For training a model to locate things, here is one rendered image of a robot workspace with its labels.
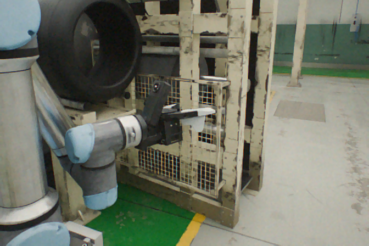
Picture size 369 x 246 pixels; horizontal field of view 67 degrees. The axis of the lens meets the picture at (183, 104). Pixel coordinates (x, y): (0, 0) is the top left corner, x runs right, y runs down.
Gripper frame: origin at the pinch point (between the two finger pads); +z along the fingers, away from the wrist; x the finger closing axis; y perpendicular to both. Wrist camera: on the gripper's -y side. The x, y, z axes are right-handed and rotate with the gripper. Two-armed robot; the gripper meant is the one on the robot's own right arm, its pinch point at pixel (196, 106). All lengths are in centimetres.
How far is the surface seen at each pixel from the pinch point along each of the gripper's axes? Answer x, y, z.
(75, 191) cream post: -126, 67, -1
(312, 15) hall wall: -389, -116, 882
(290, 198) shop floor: -50, 101, 134
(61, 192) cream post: -130, 66, -9
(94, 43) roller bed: -133, -29, 29
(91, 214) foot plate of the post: -127, 89, 8
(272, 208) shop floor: -52, 100, 113
